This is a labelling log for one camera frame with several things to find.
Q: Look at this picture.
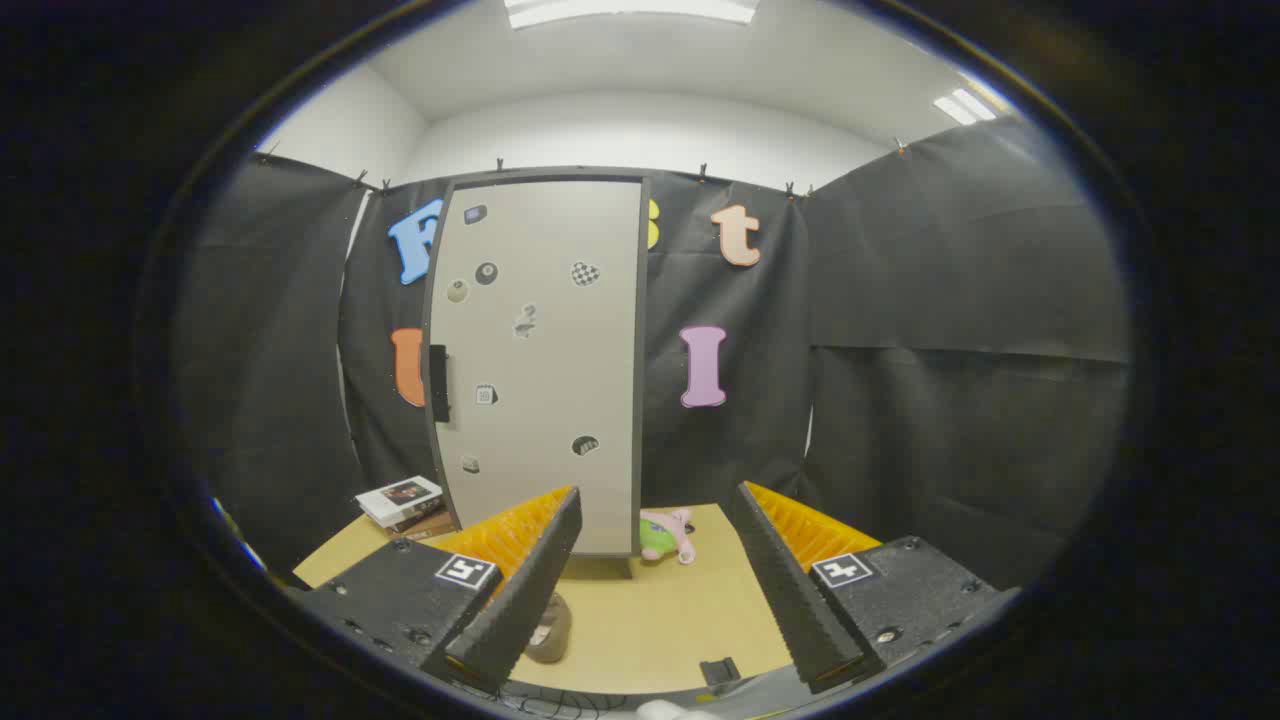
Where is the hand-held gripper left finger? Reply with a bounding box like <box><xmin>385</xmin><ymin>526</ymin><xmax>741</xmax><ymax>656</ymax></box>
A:
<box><xmin>295</xmin><ymin>485</ymin><xmax>584</xmax><ymax>694</ymax></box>

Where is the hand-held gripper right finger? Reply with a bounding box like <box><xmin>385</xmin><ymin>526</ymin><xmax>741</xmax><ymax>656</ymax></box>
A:
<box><xmin>726</xmin><ymin>481</ymin><xmax>1009</xmax><ymax>695</ymax></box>

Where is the fuzzy brown shoe with bow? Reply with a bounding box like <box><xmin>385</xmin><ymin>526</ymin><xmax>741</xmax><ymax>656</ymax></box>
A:
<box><xmin>522</xmin><ymin>592</ymin><xmax>574</xmax><ymax>665</ymax></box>

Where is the dark grey shoe cabinet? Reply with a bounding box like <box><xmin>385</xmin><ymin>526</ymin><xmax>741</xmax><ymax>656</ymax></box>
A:
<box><xmin>420</xmin><ymin>168</ymin><xmax>653</xmax><ymax>579</ymax></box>

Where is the light grey shoe cabinet door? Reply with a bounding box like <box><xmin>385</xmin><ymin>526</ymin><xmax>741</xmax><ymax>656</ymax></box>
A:
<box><xmin>430</xmin><ymin>180</ymin><xmax>642</xmax><ymax>557</ymax></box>

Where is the brown book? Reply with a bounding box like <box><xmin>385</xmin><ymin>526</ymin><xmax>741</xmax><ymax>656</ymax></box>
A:
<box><xmin>385</xmin><ymin>508</ymin><xmax>457</xmax><ymax>542</ymax></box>

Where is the pink and green plush toy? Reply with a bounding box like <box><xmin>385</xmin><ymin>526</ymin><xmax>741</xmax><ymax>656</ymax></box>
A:
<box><xmin>640</xmin><ymin>508</ymin><xmax>697</xmax><ymax>567</ymax></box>

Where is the black backdrop cloth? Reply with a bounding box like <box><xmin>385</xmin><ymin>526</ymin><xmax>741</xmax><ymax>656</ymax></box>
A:
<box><xmin>175</xmin><ymin>115</ymin><xmax>1131</xmax><ymax>593</ymax></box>

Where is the small ceiling light panel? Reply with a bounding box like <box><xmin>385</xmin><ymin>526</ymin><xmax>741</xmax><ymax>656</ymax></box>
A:
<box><xmin>934</xmin><ymin>88</ymin><xmax>998</xmax><ymax>127</ymax></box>

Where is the long ceiling light panel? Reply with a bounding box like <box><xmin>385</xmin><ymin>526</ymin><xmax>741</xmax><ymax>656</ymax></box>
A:
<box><xmin>505</xmin><ymin>0</ymin><xmax>758</xmax><ymax>30</ymax></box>

